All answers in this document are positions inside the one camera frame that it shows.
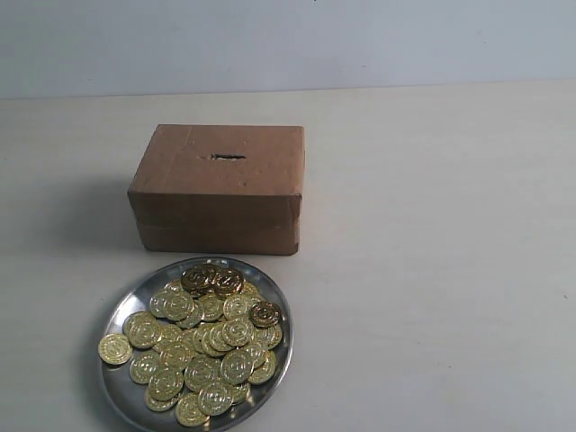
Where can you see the brown cardboard box with slot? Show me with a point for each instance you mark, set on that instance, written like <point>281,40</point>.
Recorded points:
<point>230,189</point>

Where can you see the dark gold coin right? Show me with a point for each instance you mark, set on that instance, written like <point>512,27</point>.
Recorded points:
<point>265,314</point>

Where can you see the round steel plate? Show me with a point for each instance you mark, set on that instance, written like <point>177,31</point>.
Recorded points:
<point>127,399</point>

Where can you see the gold coin plate bottom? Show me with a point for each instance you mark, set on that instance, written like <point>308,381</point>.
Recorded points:
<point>215,398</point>

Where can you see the gold coin plate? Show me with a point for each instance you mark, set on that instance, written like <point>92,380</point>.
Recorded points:
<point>215,398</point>
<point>188,413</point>

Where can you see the gold coin on plate rim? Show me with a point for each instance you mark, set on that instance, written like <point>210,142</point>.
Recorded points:
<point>115,349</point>

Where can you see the gold coin plate front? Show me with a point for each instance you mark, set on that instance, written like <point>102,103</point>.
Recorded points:
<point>188,413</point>

